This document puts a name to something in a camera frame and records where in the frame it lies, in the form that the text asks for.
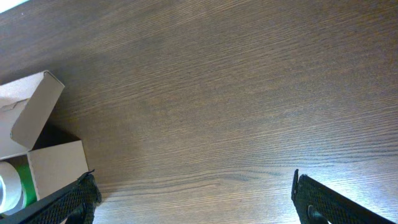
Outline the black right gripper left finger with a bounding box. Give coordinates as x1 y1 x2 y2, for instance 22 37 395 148
1 171 102 224

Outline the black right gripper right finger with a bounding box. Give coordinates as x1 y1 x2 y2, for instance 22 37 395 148
291 170 394 224

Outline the brown cardboard box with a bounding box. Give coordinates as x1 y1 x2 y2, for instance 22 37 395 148
1 70 88 200

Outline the white tape roll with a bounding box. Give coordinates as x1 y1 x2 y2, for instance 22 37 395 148
1 162 24 215

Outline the green tape roll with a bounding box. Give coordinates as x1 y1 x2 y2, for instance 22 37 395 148
16 164 37 208

